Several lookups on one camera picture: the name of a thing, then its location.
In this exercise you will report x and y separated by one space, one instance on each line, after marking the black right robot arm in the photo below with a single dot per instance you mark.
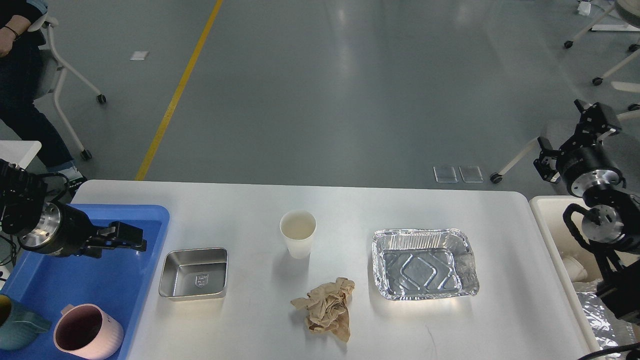
608 223

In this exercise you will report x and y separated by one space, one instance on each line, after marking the white side table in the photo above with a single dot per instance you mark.
19 152

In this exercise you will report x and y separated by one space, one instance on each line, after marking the crumpled brown paper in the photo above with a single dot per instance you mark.
327 308

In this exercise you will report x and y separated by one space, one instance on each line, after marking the seated person in black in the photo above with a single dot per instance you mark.
21 67

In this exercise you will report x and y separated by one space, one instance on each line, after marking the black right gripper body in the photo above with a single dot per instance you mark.
587 167

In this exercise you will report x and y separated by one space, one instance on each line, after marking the clear floor plate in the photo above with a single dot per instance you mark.
471 174
445 174

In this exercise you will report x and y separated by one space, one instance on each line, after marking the aluminium foil container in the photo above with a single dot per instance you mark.
415 264

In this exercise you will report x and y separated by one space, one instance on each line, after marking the pink ribbed mug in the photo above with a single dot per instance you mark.
88 332

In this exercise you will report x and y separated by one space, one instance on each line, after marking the blue plastic tray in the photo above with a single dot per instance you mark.
118 282

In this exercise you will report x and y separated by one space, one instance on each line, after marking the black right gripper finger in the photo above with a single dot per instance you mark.
597 121
544 163

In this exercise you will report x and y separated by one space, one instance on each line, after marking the clear floor plate right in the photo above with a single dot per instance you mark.
471 174

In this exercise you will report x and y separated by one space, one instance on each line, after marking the clear floor plate left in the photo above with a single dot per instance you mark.
445 174

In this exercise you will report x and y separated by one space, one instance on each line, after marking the white paper cup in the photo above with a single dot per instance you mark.
298 228

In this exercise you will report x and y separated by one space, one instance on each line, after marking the white plastic bin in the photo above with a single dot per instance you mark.
548 212

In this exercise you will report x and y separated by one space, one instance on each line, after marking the square stainless steel tray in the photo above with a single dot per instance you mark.
194 274

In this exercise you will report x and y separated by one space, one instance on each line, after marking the crumpled foil in bin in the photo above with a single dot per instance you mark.
606 328

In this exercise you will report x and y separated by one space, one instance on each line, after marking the teal ceramic mug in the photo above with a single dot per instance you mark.
19 326

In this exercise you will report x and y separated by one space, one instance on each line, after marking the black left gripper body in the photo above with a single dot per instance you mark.
61 231

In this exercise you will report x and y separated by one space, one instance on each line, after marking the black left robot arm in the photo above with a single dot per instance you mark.
22 197

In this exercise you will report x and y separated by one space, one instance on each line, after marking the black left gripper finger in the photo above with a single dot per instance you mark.
93 248
117 230

